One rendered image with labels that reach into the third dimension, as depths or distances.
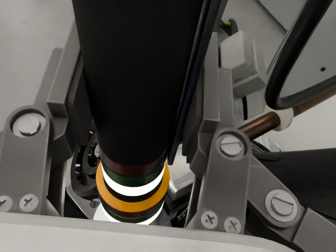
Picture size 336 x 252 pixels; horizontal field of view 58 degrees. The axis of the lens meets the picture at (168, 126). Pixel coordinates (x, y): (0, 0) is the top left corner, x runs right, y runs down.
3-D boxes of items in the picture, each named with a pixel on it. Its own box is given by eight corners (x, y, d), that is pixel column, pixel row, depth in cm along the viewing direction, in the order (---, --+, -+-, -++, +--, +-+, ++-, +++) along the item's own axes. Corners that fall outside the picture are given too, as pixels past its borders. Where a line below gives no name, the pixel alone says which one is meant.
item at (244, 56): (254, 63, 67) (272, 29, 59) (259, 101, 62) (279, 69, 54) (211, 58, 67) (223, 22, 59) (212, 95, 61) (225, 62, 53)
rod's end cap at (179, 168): (178, 160, 24) (181, 148, 22) (192, 181, 23) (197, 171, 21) (155, 171, 23) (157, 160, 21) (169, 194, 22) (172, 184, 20)
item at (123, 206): (144, 161, 23) (147, 130, 19) (174, 210, 21) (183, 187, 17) (91, 187, 22) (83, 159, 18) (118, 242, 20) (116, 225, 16)
